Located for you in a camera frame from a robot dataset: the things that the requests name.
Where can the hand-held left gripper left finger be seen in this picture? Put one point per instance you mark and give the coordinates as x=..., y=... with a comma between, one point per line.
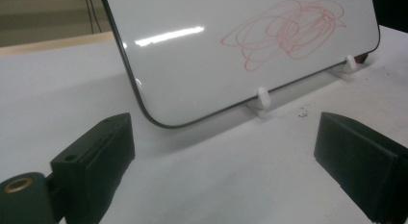
x=96, y=160

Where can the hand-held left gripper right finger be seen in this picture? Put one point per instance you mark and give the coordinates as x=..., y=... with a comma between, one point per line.
x=362, y=166

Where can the white whiteboard with black rim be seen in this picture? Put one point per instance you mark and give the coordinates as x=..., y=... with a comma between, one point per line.
x=192, y=73

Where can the white board stand clip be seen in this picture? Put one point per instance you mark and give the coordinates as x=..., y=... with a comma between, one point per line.
x=350, y=62
x=263, y=100

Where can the small dark board foot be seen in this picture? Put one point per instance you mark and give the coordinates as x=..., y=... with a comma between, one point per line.
x=364, y=58

